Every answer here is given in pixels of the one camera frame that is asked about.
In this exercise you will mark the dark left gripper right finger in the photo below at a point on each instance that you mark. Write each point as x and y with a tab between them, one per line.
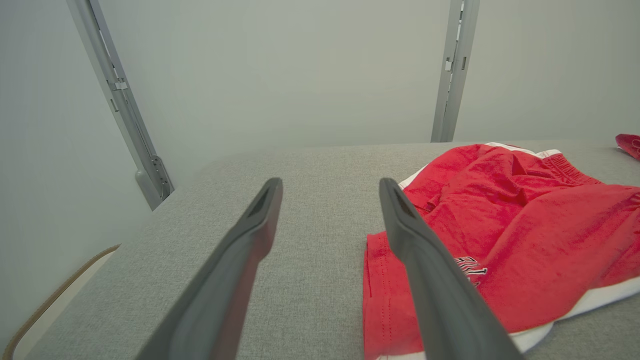
440	300

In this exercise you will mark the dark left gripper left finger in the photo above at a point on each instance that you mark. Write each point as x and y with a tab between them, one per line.
220	300

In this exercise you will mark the grey partition post rounded feet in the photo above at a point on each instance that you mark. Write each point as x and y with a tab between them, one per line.
452	75

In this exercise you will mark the red t-shirt white sleeves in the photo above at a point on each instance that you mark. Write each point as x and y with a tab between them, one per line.
629	145

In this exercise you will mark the red shorts number 23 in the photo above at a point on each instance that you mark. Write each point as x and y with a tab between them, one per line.
525	225

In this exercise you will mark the grey metal support frame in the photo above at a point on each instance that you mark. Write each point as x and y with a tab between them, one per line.
120	95

